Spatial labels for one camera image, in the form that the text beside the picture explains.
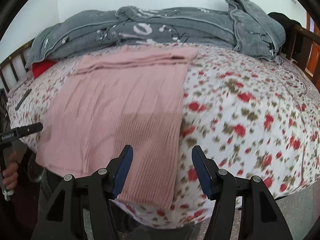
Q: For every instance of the red cloth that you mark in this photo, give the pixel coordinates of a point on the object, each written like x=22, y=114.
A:
x=38, y=68

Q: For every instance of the wooden bed headboard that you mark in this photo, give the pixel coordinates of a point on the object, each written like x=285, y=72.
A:
x=13, y=67

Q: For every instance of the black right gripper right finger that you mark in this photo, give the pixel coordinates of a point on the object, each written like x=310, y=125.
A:
x=206, y=170

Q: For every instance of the pink knit sweater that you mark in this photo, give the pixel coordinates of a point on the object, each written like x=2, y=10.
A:
x=131, y=97

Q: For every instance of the person's left hand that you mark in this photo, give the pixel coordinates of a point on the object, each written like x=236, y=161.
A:
x=10, y=173

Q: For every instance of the wooden bed footboard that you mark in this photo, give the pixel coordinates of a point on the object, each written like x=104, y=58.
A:
x=308, y=58

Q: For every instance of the black garment on footboard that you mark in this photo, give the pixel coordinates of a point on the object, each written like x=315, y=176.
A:
x=286, y=22

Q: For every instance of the floral bed sheet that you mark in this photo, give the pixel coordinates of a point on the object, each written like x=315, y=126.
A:
x=252, y=117

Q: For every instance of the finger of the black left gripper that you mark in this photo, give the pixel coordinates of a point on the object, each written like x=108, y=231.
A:
x=19, y=132

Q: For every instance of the dark flat stick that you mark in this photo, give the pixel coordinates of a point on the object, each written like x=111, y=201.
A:
x=25, y=95

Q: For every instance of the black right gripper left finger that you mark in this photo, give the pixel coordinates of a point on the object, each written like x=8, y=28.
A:
x=118, y=169

